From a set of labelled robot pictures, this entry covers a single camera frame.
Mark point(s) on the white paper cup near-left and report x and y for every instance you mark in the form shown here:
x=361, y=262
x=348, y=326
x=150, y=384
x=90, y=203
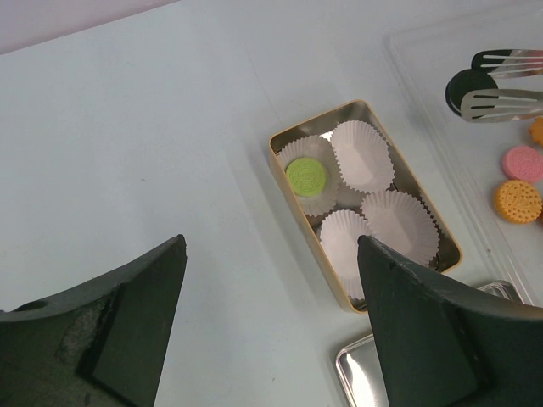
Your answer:
x=339, y=239

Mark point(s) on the white paper cup near-right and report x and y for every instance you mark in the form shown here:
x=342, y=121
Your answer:
x=402, y=222

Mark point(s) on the white paper cup far-right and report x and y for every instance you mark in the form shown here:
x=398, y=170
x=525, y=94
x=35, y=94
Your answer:
x=363, y=156

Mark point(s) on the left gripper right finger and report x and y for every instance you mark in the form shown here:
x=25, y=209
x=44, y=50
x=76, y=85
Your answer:
x=443, y=343

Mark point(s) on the black sandwich cookie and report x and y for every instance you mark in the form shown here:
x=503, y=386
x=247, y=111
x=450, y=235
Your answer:
x=464, y=82

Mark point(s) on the orange round biscuit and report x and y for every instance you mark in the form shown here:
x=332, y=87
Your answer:
x=518, y=202

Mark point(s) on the orange flower cookie upper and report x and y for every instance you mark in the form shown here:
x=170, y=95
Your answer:
x=536, y=131

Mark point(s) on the green sandwich cookie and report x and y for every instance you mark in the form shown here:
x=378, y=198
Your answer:
x=307, y=177

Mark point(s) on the pink sandwich cookie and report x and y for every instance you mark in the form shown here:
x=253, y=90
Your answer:
x=523, y=163

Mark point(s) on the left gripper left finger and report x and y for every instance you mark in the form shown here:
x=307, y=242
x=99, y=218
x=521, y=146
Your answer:
x=100, y=343

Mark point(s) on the white paper cup far-left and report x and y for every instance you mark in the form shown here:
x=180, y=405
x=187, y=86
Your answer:
x=319, y=148

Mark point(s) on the silver tin lid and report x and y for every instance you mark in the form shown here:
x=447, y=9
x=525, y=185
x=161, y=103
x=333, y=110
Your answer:
x=359, y=372

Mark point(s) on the clear plastic tray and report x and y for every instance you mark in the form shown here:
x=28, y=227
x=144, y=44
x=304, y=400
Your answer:
x=460, y=162

